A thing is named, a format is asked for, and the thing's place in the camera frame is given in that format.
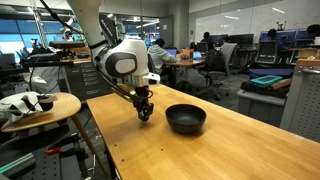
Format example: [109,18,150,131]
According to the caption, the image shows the grey office chair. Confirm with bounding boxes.
[195,42,238,102]

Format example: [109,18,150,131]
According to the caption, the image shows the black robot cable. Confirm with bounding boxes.
[39,0,155,103]

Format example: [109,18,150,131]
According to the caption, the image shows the grey perforated metal cabinet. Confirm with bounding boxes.
[279,58,320,144]

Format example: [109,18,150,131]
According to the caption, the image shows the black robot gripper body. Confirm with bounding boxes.
[133,84,155,116]

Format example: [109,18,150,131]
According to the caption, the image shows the round wooden side table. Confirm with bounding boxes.
[0,92,109,177]

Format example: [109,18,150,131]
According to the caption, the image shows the dark drawer cabinet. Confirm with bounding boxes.
[64,60,112,103]

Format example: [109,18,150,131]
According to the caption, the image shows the black clamp with orange handle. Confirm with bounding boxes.
[44,145,63,157]

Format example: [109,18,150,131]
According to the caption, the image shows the round wooden meeting table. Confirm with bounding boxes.
[162,57,206,88]

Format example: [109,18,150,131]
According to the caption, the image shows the grey plastic storage bin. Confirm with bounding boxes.
[236,88,288,128]

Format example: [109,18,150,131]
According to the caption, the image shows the person in grey hoodie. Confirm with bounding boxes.
[147,37,179,75]

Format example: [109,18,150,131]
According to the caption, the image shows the orange container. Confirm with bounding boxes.
[179,48,195,62]

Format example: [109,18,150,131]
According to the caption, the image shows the teal tray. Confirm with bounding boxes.
[250,74,284,88]

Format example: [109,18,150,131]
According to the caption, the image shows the black computer monitor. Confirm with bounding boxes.
[255,40,279,65]

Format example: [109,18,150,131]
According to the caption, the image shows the white crumpled cloth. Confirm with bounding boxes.
[0,91,58,123]

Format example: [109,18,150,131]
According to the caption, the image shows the small green block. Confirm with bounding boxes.
[139,111,150,122]

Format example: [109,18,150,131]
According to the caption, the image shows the wooden block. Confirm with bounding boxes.
[270,77,293,91]

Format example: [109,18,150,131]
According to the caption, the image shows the open laptop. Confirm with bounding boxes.
[165,47,178,58]

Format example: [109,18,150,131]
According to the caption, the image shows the black bowl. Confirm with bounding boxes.
[165,103,208,135]

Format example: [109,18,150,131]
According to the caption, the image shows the seated person in dark clothes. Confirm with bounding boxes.
[200,31,216,52]

